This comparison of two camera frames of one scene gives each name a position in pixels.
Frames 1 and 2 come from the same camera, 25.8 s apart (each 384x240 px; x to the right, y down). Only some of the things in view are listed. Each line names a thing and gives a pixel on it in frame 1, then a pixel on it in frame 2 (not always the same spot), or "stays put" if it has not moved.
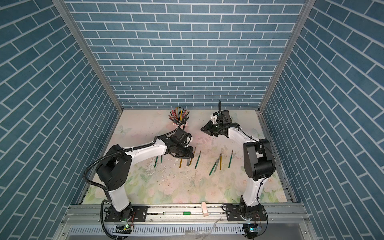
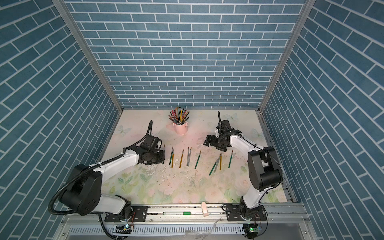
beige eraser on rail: x=204 y=209 stays put
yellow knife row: x=192 y=158 to x=172 y=158
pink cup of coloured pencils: x=178 y=115 stays put
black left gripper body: x=183 y=152 to x=155 y=157
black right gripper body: x=214 y=130 to x=217 y=142
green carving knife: x=230 y=159 stays put
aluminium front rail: x=82 y=222 stays put
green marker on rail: x=177 y=213 stays put
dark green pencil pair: x=212 y=168 stays put
